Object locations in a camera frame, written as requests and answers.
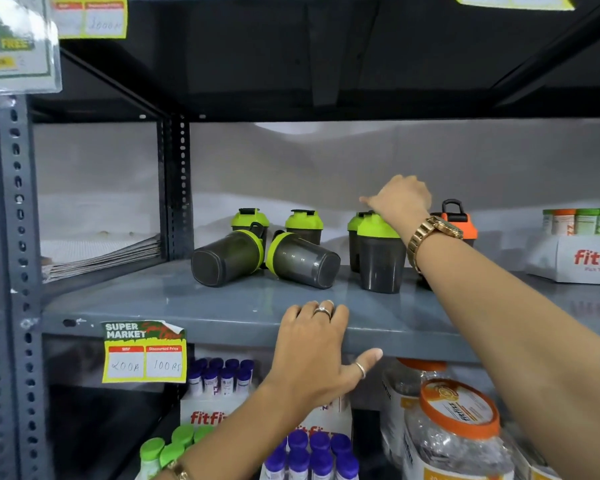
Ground person's left forearm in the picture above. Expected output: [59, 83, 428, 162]
[152, 382, 326, 480]

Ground laminated promotion poster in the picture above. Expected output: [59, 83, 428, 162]
[0, 0, 63, 94]

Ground person's left hand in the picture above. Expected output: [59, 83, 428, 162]
[269, 300, 384, 413]

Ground group of purple cap vials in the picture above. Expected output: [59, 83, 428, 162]
[186, 358, 256, 398]
[259, 429, 361, 480]

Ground clear plastic jar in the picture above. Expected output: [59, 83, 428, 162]
[501, 421, 565, 480]

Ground dark shaker bottle green lid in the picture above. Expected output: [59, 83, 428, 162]
[191, 229, 265, 288]
[356, 212, 408, 295]
[347, 212, 372, 273]
[265, 232, 342, 290]
[285, 210, 325, 246]
[230, 208, 271, 241]

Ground gold wristwatch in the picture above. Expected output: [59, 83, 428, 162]
[406, 216, 464, 274]

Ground person's right forearm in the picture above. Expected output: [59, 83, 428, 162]
[411, 234, 600, 480]

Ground clear jar orange lid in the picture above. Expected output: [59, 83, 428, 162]
[403, 378, 517, 480]
[381, 358, 449, 468]

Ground grey metal shelf rack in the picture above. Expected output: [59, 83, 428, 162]
[0, 0, 600, 480]

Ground yellow green price label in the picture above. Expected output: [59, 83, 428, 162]
[101, 320, 188, 384]

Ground white display box red print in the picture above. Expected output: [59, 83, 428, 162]
[525, 234, 600, 286]
[294, 394, 354, 440]
[180, 391, 261, 436]

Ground small bottle orange cap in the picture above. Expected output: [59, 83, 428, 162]
[551, 209, 577, 237]

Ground stack of newspapers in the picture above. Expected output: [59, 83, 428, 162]
[41, 234, 162, 284]

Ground person's right hand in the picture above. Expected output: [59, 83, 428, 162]
[359, 175, 433, 238]

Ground dark shaker bottle orange lid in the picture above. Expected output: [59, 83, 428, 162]
[429, 199, 479, 248]

